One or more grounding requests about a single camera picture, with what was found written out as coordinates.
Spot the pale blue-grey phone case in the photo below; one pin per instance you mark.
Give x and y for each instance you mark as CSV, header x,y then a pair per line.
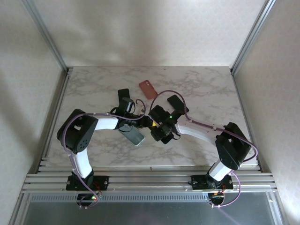
x,y
133,137

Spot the teal-edged black smartphone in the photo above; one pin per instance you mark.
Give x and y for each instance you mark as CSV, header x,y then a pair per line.
x,y
178,103

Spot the salmon pink phone case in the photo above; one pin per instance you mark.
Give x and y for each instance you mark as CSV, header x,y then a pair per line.
x,y
147,90

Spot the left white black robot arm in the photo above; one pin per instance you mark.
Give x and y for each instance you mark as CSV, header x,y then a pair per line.
x,y
80,164

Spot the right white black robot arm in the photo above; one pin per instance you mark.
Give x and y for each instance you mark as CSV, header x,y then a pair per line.
x,y
219,171

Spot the black smartphone in pale case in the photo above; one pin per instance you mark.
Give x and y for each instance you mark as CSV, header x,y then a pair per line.
x,y
123,93

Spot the grey metal sheet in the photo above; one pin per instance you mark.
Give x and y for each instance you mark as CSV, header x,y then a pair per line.
x,y
150,214

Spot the black controller board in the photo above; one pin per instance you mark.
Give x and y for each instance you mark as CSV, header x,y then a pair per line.
x,y
216,198
87,198

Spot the aluminium extrusion base frame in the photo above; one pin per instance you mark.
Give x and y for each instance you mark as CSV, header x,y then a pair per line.
x,y
150,180

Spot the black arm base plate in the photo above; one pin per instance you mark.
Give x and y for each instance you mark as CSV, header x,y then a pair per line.
x,y
197,181
103,181

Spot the aluminium side rail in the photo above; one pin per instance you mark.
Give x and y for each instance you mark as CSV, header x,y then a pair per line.
x,y
55,103

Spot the aluminium frame post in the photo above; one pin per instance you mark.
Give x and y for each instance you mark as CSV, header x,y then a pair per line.
x,y
252,35
48,37

